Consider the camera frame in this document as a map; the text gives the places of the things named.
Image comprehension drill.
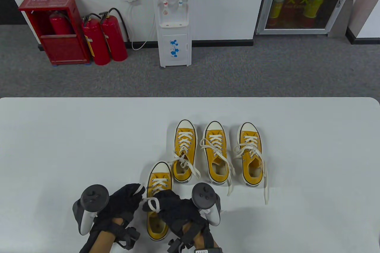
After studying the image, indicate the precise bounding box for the person's right hand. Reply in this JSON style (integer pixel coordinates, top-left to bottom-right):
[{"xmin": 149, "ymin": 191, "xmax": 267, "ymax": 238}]
[{"xmin": 142, "ymin": 190, "xmax": 212, "ymax": 237}]

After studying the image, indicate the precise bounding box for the red extinguisher cabinet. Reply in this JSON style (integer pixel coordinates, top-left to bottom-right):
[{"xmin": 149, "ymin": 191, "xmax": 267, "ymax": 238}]
[{"xmin": 18, "ymin": 0, "xmax": 91, "ymax": 66}]

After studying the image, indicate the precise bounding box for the red fire extinguisher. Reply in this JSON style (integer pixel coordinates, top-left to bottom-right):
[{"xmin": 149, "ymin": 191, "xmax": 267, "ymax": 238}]
[
  {"xmin": 49, "ymin": 11, "xmax": 73, "ymax": 35},
  {"xmin": 81, "ymin": 13, "xmax": 111, "ymax": 66},
  {"xmin": 99, "ymin": 8, "xmax": 130, "ymax": 62}
]

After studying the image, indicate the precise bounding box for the person's left hand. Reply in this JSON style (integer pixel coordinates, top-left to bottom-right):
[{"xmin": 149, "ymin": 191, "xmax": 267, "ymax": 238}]
[{"xmin": 88, "ymin": 183, "xmax": 146, "ymax": 234}]

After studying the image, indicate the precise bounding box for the person's right forearm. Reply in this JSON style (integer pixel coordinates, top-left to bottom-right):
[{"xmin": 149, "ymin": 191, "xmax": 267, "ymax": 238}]
[{"xmin": 182, "ymin": 222, "xmax": 214, "ymax": 249}]

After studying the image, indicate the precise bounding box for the black hand controller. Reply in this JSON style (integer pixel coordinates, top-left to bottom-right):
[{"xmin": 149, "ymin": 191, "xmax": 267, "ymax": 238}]
[
  {"xmin": 191, "ymin": 183, "xmax": 222, "ymax": 226},
  {"xmin": 72, "ymin": 185, "xmax": 110, "ymax": 236}
]

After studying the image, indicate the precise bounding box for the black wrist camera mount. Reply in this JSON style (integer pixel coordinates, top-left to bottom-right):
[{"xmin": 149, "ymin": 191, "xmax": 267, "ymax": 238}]
[
  {"xmin": 80, "ymin": 222, "xmax": 141, "ymax": 253},
  {"xmin": 167, "ymin": 225, "xmax": 223, "ymax": 253}
]

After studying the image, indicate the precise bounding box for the white power cable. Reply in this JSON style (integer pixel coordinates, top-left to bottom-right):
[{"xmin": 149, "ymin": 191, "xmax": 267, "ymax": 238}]
[{"xmin": 127, "ymin": 1, "xmax": 156, "ymax": 51}]

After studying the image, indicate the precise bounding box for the glass fire hydrant cabinet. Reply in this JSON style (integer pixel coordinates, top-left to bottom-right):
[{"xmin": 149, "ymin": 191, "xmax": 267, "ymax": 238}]
[{"xmin": 255, "ymin": 0, "xmax": 361, "ymax": 35}]

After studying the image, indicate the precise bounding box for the white water dispenser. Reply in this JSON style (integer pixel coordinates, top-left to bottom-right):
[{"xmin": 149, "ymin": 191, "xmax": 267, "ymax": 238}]
[{"xmin": 151, "ymin": 0, "xmax": 193, "ymax": 68}]

